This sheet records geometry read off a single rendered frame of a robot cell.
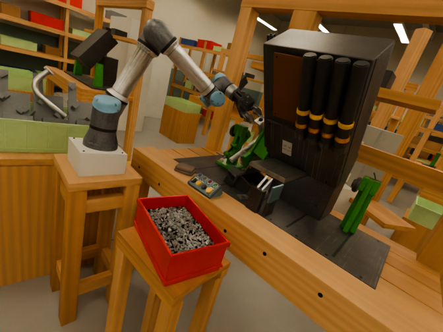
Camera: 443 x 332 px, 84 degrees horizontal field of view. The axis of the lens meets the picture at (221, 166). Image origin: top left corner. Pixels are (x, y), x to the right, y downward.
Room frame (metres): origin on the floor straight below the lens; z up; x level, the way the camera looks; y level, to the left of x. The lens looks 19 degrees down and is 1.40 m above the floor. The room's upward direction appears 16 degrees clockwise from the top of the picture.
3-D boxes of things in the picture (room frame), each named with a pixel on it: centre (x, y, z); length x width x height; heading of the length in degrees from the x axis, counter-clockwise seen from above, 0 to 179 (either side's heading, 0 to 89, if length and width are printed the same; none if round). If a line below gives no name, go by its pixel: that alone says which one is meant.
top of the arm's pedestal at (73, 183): (1.08, 0.58, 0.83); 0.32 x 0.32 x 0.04; 47
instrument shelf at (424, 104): (1.38, -0.44, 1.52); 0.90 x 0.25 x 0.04; 53
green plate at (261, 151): (1.17, -0.19, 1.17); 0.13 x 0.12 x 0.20; 53
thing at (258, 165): (1.04, -0.29, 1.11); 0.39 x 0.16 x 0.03; 143
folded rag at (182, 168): (1.19, 0.18, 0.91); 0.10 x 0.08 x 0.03; 82
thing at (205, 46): (7.58, 1.25, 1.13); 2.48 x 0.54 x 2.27; 51
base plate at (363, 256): (1.17, -0.28, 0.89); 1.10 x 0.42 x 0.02; 53
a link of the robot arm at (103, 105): (1.10, 0.58, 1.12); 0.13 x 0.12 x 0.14; 21
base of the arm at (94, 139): (1.08, 0.58, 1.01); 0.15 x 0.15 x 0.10
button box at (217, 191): (1.05, 0.05, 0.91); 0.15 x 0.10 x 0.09; 53
